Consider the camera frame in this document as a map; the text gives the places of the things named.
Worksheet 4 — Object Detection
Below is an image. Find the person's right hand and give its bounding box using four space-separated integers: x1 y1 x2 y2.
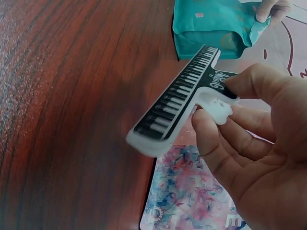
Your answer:
193 63 307 230

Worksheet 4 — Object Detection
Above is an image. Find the person's left hand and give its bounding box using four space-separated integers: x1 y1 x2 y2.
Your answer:
255 0 292 23

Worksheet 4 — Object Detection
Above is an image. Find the teal snack bag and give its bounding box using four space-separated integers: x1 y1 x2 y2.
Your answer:
172 0 273 61

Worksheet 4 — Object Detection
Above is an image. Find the pink and blue painted mat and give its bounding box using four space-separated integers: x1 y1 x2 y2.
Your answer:
139 124 248 230

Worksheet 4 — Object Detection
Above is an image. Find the piano keyboard print clip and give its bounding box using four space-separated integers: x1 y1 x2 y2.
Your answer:
126 44 241 159

